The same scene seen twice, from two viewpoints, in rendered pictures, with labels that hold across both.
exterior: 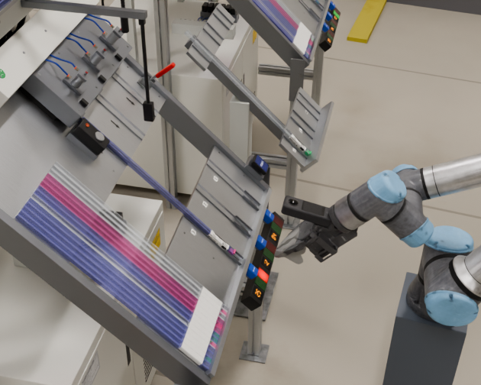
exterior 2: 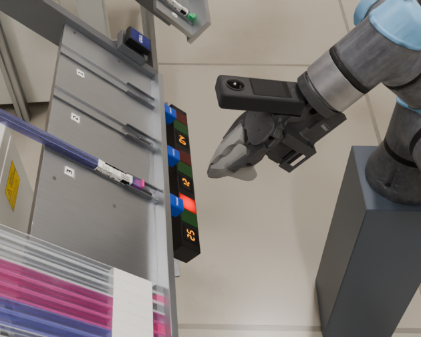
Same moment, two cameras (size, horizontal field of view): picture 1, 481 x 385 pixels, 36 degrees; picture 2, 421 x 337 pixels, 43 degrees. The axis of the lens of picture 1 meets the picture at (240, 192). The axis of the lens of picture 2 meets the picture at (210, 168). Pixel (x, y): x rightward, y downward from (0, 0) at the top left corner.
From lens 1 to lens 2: 104 cm
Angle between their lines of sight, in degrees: 16
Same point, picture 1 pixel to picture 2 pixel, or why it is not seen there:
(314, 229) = (277, 123)
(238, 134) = (89, 9)
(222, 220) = (109, 137)
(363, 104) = not seen: outside the picture
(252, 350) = not seen: hidden behind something
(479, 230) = not seen: hidden behind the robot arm
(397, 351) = (363, 248)
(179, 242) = (49, 199)
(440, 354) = (419, 240)
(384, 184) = (411, 17)
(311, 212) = (270, 96)
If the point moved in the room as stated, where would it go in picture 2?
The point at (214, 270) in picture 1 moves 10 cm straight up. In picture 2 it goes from (121, 226) to (111, 177)
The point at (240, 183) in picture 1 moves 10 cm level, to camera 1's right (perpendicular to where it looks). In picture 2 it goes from (117, 74) to (171, 63)
